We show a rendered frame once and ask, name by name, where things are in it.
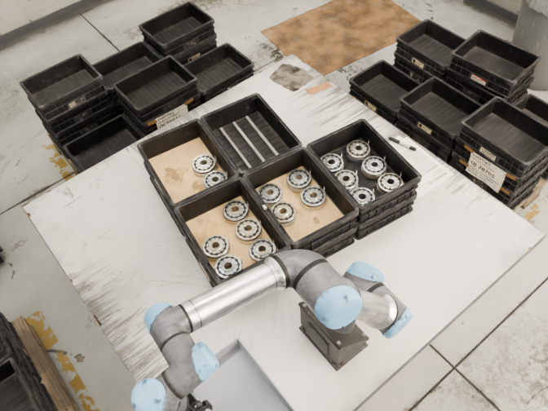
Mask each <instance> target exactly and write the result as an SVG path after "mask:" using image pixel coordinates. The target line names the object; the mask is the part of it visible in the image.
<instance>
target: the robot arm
mask: <svg viewBox="0 0 548 411"><path fill-rule="evenodd" d="M384 279H385V276H384V275H383V274H382V273H381V272H380V271H379V270H378V269H377V268H375V267H374V266H372V265H370V264H368V263H365V262H361V261H355V262H354V263H352V264H351V266H350V267H349V268H348V269H347V270H346V271H345V273H344V274H343V276H341V275H340V274H339V273H338V272H337V271H336V270H335V269H334V268H333V267H332V266H331V264H330V263H329V262H328V261H327V260H326V259H325V258H324V257H323V256H322V255H320V254H318V253H316V252H314V251H310V250H285V251H281V252H279V253H275V254H273V255H271V256H269V257H267V258H265V261H264V263H263V264H261V265H259V266H257V267H255V268H253V269H250V270H249V271H247V272H244V273H242V274H240V275H239V276H236V277H234V278H232V279H231V280H229V281H226V282H224V283H222V284H220V285H217V286H215V287H214V288H212V289H209V290H207V291H206V292H204V293H202V294H198V295H197V296H195V297H193V298H190V299H189V300H187V301H185V302H183V303H180V304H179V305H177V306H175V307H173V306H171V305H170V304H169V303H167V302H162V303H156V304H154V305H153V306H151V307H150V308H149V309H148V310H147V311H146V313H145V315H144V323H145V324H146V326H147V328H148V332H149V334H150V335H151V336H152V338H153V340H154V341H155V343H156V344H157V346H158V348H159V350H160V351H161V353H162V355H163V356H164V358H165V360H166V362H167V364H168V365H169V367H167V368H166V369H165V370H164V371H162V372H161V373H160V374H159V375H158V376H156V377H155V378H146V379H143V380H141V381H140V382H138V383H137V384H136V385H135V387H134V389H133V391H132V393H131V403H132V406H133V408H134V410H135V411H212V410H213V407H212V404H211V403H210V402H209V401H208V400H203V401H202V402H201V400H200V399H199V398H198V397H195V396H194V395H193V394H192V392H194V391H193V390H194V389H195V388H197V387H198V386H199V385H200V384H202V383H203V382H205V381H206V380H207V378H208V377H209V376H210V375H211V374H212V373H213V372H215V371H216V370H217V369H218V367H219V362H218V360H217V358H216V356H215V355H214V353H213V352H212V351H211V350H210V349H209V347H208V346H207V345H206V344H205V343H203V342H198V343H194V341H193V340H192V337H191V336H190V334H191V333H193V332H194V331H196V330H198V329H200V328H202V327H204V326H206V325H208V324H210V323H212V322H214V321H216V320H218V319H219V318H221V317H223V316H226V315H227V314H229V313H231V312H234V311H235V310H237V309H239V308H241V307H244V306H245V305H246V304H248V303H251V302H253V301H254V300H256V299H258V298H261V297H262V296H264V295H266V294H269V293H270V292H272V291H273V290H275V289H278V290H284V289H287V288H289V287H290V288H293V289H294V290H295V291H296V293H297V294H298V295H299V296H300V298H301V299H302V300H303V301H304V302H305V303H306V304H307V305H308V306H309V308H310V309H311V310H312V311H313V313H314V314H315V315H316V318H317V319H318V320H319V321H320V322H321V323H322V324H324V325H325V326H326V327H327V328H329V329H332V330H333V331H335V332H337V333H340V334H349V333H350V332H351V330H352V329H353V327H354V325H355V323H356V320H362V321H364V322H365V323H366V324H367V325H368V326H370V327H371V328H373V329H378V330H379V331H380V332H381V333H382V336H384V337H385V338H393V337H394V336H395V335H397V334H398V333H399V332H400V331H401V330H402V329H403V328H404V327H405V326H406V325H407V324H408V323H409V321H410V320H411V318H412V316H413V314H412V312H411V311H410V310H409V308H408V307H406V306H405V305H404V304H403V303H402V302H401V301H400V300H399V299H398V298H397V297H396V296H395V295H394V294H393V293H392V292H391V291H390V290H389V289H388V288H387V287H386V286H385V285H384V284H383V282H384Z"/></svg>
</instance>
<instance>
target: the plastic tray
mask: <svg viewBox="0 0 548 411"><path fill-rule="evenodd" d="M214 355H215V356H216V358H217V360H218V362H219V367H218V369H217V370H216V371H215V372H213V373H212V374H211V375H210V376H209V377H208V378H207V380H206V381H205V382H203V383H202V384H200V385H199V386H198V387H197V388H195V389H194V390H193V391H194V392H192V394H193V395H194V396H195V397H198V398H199V399H200V400H201V402H202V401H203V400H208V401H209V402H210V403H211V404H212V407H213V410H212V411H295V409H294V408H293V407H292V405H291V404H290V403H289V401H288V400H287V399H286V398H285V397H284V395H283V394H282V393H281V391H280V390H279V389H278V387H277V386H276V385H275V383H274V382H273V381H272V380H271V379H270V378H269V376H268V375H267V373H266V372H265V371H264V370H263V368H262V367H261V365H260V364H259V363H258V361H257V360H256V359H255V358H254V357H253V356H252V354H251V353H250V351H249V350H248V349H247V348H246V346H245V345H244V343H243V342H242V341H241V340H240V339H239V338H236V339H234V340H233V341H232V342H230V343H229V344H228V345H227V346H225V347H223V348H222V349H220V350H219V351H217V352H216V353H215V354H214Z"/></svg>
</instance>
